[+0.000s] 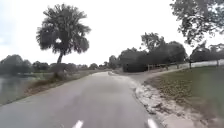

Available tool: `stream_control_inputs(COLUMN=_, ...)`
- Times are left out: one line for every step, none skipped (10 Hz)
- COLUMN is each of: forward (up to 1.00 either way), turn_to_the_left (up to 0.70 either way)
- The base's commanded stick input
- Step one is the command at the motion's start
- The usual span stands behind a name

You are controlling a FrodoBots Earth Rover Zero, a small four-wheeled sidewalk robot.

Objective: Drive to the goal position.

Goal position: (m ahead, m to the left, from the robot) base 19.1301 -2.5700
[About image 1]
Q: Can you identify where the dark hedge with trees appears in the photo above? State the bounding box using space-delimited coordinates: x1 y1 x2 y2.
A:
108 32 188 73

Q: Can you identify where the brown grassy verge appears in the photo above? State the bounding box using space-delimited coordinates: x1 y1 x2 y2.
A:
0 69 108 107

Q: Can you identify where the overhanging leafy tree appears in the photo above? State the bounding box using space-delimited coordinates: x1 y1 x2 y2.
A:
169 0 224 47

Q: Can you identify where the grey pond water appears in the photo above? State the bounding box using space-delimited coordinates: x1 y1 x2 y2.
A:
0 75 39 105

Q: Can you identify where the tall palm tree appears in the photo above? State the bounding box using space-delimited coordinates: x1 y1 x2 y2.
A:
35 3 92 80

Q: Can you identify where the grey asphalt path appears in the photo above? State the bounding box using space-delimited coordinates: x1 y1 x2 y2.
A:
0 68 188 128

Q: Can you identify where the pale road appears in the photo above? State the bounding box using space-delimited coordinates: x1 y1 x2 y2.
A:
166 59 224 70

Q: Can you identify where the pale sandy strip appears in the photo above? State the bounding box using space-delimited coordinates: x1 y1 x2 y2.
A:
128 78 214 128

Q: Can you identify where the robot's own part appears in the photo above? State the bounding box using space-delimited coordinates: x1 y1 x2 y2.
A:
72 119 84 128
146 118 159 128

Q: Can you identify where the green grass field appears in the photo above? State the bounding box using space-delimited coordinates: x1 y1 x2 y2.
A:
144 65 224 128

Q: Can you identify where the distant row of trees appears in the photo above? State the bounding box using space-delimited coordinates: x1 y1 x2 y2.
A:
0 54 109 76

